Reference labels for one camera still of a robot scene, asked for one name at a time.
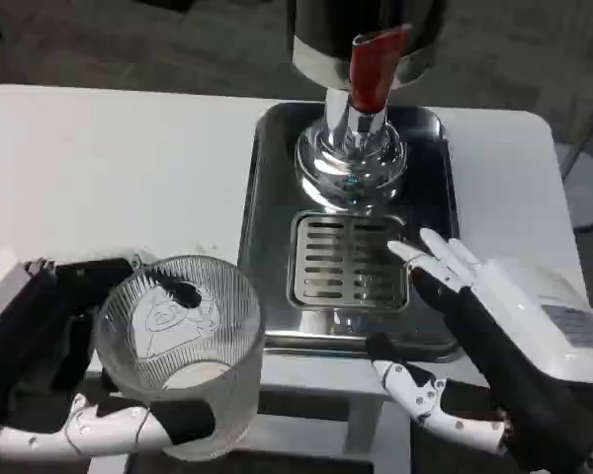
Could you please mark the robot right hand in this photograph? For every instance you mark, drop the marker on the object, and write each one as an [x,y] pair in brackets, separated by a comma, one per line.
[524,345]

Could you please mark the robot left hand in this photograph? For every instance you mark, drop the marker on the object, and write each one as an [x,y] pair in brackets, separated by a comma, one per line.
[34,316]

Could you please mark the clear ribbed glass cup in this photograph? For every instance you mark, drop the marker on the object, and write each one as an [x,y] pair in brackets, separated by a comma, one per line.
[227,345]

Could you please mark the grey round stand base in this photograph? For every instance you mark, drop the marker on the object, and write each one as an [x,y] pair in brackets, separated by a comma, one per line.
[590,197]

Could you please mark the steel drip tray grid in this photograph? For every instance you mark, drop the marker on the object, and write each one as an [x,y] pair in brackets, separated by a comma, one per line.
[326,257]

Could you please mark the large steel tray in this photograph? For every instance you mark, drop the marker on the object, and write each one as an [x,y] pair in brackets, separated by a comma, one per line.
[272,207]

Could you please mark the steel drink dispenser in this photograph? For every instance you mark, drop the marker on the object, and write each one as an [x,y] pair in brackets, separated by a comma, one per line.
[326,158]

